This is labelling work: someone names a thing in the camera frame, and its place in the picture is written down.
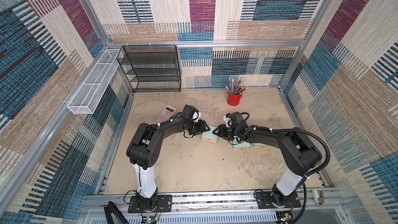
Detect black wire shelf rack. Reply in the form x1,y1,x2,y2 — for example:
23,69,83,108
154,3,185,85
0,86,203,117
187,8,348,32
117,45,181,93

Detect pink calculator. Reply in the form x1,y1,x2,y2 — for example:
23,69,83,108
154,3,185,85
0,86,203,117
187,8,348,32
156,104,177,123

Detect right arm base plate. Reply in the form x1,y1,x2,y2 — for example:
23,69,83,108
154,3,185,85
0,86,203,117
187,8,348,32
253,190,302,209

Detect pencils bundle in cup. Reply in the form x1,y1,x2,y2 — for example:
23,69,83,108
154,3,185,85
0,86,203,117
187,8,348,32
226,76,247,95

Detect white mesh wall basket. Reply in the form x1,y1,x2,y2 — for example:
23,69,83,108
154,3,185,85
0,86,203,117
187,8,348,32
67,49,120,115

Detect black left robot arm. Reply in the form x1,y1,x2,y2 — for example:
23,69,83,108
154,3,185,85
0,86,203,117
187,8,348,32
126,105,210,210

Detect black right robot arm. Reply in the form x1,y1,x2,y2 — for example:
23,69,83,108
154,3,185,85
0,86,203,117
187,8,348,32
213,112,331,207

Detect mint drawer jewelry box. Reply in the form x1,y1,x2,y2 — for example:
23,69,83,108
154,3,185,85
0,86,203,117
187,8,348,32
253,143,268,148

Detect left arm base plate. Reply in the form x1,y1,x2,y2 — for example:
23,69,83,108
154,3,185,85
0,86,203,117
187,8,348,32
128,195,173,214

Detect red pencil cup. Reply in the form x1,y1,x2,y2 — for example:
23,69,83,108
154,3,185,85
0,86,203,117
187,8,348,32
227,91,242,106

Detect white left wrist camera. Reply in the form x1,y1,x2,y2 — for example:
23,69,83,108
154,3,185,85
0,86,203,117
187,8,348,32
190,110,201,123

